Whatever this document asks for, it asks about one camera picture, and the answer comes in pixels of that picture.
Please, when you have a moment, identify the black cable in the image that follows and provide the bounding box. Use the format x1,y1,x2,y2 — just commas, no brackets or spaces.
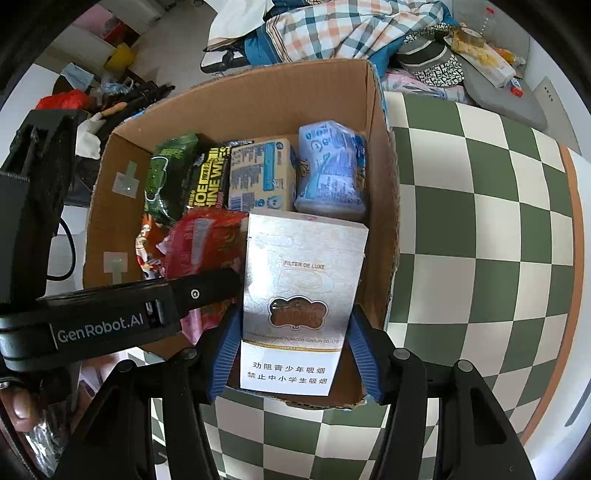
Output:
46,217,77,282

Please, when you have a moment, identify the clear plastic bottle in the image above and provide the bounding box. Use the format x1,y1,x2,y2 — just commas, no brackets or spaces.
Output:
478,7,499,38

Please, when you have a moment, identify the blue tissue pack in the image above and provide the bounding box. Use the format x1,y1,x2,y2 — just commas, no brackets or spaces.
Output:
294,120,369,220

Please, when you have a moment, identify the light blue cloth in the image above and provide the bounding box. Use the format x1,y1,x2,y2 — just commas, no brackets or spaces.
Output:
62,62,95,90

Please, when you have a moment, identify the yellow snack bag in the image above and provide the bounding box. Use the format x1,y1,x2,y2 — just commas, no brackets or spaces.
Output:
450,37,518,86

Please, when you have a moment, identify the red snack packet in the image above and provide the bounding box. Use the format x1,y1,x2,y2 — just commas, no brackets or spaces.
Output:
161,208,250,342

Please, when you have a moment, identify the colourful cartoon snack packet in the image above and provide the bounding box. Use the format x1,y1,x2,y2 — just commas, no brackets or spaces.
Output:
135,215,176,280

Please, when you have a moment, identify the plaid blanket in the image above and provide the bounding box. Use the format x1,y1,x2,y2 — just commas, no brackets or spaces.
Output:
245,0,455,70

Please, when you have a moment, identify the white cigarette pack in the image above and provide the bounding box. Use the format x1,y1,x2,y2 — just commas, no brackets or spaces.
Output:
240,208,369,398

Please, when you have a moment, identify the white pillow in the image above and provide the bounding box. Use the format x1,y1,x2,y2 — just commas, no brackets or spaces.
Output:
205,0,278,51

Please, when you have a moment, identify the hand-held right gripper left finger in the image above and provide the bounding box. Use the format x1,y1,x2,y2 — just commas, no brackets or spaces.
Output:
53,305,244,480

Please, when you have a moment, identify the black and white patterned hat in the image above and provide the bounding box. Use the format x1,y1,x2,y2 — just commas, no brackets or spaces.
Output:
397,32,465,88

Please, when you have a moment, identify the red plastic bag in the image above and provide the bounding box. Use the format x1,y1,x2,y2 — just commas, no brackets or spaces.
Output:
37,90,88,112

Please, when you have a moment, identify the green checked tablecloth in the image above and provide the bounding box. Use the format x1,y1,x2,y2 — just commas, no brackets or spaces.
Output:
152,92,578,480

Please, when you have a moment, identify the person's left hand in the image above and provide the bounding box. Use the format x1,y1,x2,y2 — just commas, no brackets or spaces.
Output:
7,388,47,432

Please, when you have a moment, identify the grey cushioned chair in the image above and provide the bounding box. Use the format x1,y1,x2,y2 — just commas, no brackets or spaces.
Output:
452,0,548,130

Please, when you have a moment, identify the white goose plush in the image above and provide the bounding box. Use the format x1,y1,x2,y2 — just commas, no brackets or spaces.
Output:
76,102,127,160

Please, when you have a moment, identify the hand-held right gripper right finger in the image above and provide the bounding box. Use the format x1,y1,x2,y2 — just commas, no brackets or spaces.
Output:
350,307,536,480

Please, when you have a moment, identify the cardboard box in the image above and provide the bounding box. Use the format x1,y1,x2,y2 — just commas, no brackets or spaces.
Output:
83,58,402,411

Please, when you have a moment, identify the white and blue tissue box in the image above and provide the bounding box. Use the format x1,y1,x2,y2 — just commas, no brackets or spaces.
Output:
228,137,298,212

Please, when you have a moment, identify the pink printed cloth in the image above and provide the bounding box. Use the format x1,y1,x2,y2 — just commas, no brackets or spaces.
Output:
383,71,462,100

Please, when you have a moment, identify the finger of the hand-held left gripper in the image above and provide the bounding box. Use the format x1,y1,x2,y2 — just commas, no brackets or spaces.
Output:
157,269,244,317

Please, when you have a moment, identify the green wet wipes packet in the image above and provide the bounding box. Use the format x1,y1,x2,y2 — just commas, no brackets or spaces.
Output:
144,134,208,227

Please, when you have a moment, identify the black wet wipes packet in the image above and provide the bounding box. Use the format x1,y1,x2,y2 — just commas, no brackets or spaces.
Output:
185,141,254,213

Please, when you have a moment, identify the yellow bucket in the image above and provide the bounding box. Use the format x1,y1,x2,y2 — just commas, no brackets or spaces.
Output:
104,44,137,72

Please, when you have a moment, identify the brown tape roll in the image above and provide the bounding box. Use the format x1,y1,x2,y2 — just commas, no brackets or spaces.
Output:
455,27,485,47

